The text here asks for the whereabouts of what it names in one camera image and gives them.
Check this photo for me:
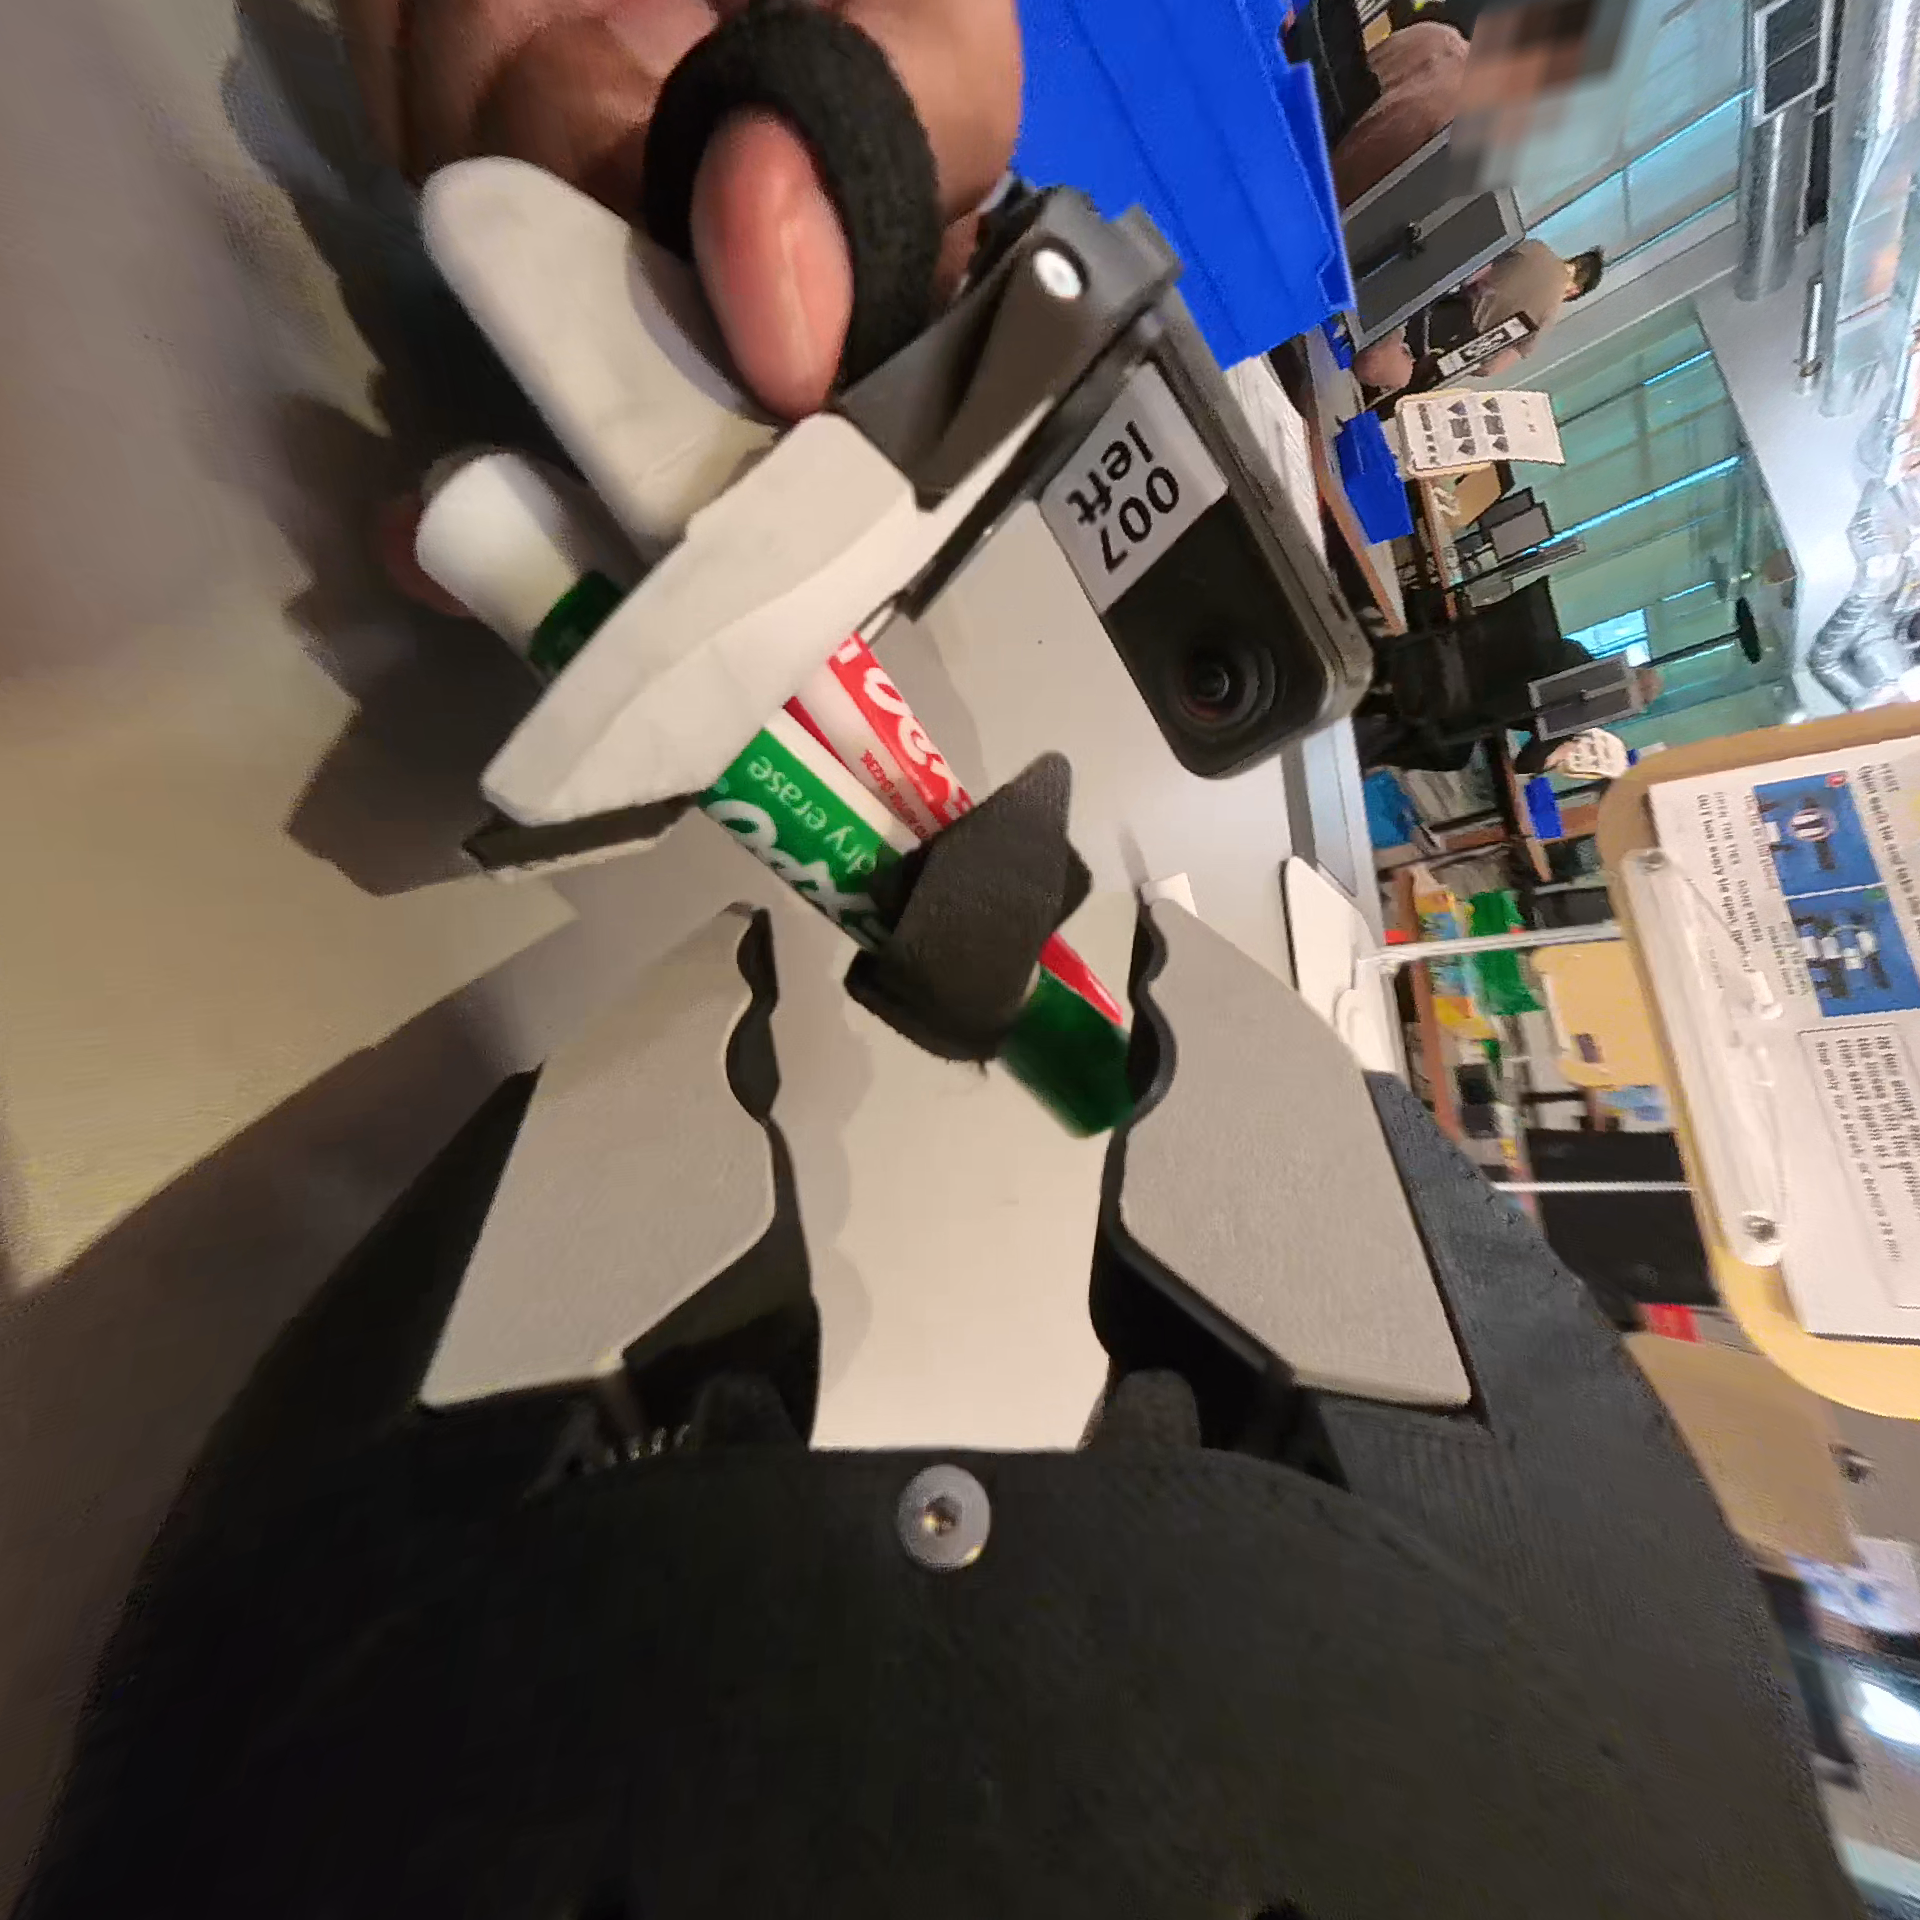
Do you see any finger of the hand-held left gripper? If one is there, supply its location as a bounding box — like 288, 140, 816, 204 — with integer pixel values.
420, 158, 770, 543
467, 415, 1051, 881

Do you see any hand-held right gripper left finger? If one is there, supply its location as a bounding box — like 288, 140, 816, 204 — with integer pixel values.
420, 909, 799, 1412

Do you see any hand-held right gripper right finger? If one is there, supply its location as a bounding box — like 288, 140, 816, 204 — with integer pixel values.
1101, 897, 1475, 1412

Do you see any red marker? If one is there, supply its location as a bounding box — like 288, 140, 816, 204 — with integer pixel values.
786, 625, 1136, 1038

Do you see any green marker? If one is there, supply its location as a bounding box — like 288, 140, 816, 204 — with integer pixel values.
415, 450, 1146, 1138

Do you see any black velcro strap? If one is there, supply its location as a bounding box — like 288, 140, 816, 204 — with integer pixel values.
843, 755, 1091, 1060

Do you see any person's left hand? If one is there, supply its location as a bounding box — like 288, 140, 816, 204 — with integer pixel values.
331, 0, 1029, 423

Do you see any small blue bin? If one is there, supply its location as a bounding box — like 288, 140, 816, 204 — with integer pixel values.
1333, 411, 1414, 543

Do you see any small printed table sign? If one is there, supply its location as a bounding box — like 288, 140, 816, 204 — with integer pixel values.
1396, 389, 1568, 479

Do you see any large blue plastic bin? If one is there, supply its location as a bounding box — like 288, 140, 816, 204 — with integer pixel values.
1015, 0, 1356, 379

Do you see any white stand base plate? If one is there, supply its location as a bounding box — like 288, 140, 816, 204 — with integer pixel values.
1285, 706, 1920, 1422

